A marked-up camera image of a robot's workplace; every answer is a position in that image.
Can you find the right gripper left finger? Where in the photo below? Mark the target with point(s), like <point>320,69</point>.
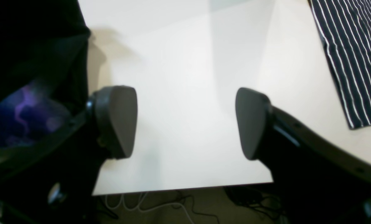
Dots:
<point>52,181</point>

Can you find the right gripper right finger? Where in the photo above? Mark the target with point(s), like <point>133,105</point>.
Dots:
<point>318,183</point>

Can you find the black T-shirt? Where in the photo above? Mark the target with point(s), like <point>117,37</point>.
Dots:
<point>43,68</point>

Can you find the navy white striped cloth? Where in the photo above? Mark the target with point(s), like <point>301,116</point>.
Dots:
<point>344,27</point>

